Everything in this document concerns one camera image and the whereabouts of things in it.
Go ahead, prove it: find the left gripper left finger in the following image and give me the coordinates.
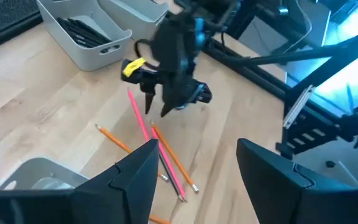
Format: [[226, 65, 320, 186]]
[[71, 139, 160, 224]]

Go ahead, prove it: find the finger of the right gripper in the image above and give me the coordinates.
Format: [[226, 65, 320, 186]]
[[144, 90, 157, 115], [162, 102, 180, 118]]

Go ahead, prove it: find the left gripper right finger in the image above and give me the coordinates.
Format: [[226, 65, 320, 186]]
[[236, 138, 358, 224]]

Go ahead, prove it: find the pink pencil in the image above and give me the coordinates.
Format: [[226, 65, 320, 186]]
[[150, 126, 188, 202], [127, 88, 151, 143]]

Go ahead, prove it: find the orange pencil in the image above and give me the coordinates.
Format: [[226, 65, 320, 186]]
[[149, 214, 171, 224], [152, 123, 200, 194], [94, 123, 170, 182]]

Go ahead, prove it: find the grey pencil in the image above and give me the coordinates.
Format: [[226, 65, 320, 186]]
[[158, 152, 185, 203]]

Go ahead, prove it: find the yellow gripper tag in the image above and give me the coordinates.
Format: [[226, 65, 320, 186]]
[[122, 57, 147, 78]]

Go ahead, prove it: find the grey plastic bin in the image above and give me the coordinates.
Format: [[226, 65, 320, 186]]
[[37, 0, 133, 72], [97, 0, 170, 41], [0, 157, 90, 191]]

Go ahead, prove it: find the black pen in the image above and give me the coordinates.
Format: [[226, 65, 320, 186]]
[[73, 18, 112, 43], [68, 17, 107, 44], [63, 17, 101, 46], [56, 21, 88, 49], [59, 19, 94, 47]]

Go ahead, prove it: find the black stand beam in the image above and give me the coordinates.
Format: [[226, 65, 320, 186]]
[[284, 24, 358, 94]]

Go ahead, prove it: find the black keyboard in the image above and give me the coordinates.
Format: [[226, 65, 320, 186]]
[[0, 0, 43, 55]]

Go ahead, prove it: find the black table frame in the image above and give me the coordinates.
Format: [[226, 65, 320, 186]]
[[202, 30, 358, 159]]

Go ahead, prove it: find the white frame bracket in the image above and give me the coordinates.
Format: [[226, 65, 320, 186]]
[[282, 84, 316, 130]]

